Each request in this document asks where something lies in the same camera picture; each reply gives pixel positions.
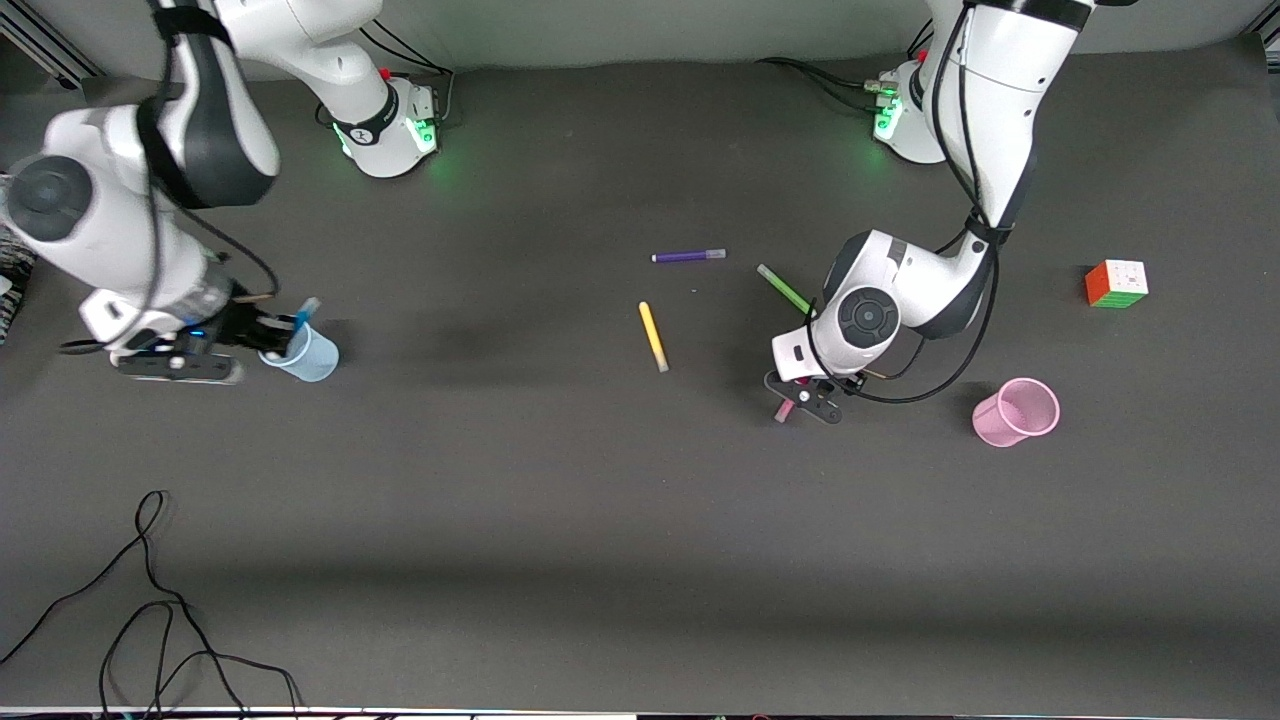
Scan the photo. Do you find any translucent blue cup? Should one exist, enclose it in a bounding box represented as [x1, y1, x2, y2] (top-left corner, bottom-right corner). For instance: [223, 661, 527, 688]
[257, 318, 341, 384]

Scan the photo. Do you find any green marker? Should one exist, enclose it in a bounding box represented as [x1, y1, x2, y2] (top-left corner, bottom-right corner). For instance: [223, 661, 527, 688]
[756, 263, 814, 316]

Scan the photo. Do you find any pink mesh cup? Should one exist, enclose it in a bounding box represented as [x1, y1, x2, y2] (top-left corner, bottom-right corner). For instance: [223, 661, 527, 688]
[971, 377, 1061, 448]

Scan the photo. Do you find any yellow marker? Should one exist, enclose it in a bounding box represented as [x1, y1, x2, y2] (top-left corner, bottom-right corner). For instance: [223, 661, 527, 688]
[638, 300, 670, 374]

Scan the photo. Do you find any black white braided sleeve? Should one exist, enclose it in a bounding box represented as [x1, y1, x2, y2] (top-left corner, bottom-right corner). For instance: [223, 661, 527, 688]
[0, 175, 39, 347]

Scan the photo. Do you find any colourful puzzle cube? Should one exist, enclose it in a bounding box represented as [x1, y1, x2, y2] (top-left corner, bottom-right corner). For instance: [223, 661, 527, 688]
[1085, 259, 1150, 310]

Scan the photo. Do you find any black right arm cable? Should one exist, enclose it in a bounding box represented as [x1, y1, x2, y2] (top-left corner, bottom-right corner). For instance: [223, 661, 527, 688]
[60, 195, 282, 354]

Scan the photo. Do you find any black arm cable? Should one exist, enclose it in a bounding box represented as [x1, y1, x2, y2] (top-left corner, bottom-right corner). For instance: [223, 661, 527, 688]
[60, 195, 282, 354]
[808, 0, 1002, 406]

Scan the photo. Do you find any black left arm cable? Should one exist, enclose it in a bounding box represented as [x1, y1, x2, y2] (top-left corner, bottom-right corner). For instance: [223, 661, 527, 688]
[808, 0, 1002, 406]

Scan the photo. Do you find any loose black cable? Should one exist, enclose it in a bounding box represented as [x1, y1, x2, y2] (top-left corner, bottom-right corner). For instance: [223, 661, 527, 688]
[0, 490, 301, 717]

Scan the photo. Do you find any black right base cable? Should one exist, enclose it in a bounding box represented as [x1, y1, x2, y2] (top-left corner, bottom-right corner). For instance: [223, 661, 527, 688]
[315, 20, 457, 131]

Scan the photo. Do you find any black base cable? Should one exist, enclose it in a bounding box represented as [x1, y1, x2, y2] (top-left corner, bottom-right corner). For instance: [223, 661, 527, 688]
[315, 20, 457, 131]
[757, 20, 936, 111]

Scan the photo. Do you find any black left base cable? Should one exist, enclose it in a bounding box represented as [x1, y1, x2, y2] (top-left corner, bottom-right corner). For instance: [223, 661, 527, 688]
[757, 20, 936, 111]

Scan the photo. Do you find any aluminium frame rail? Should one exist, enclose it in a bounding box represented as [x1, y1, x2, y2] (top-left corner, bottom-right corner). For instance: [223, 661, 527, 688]
[0, 15, 102, 91]

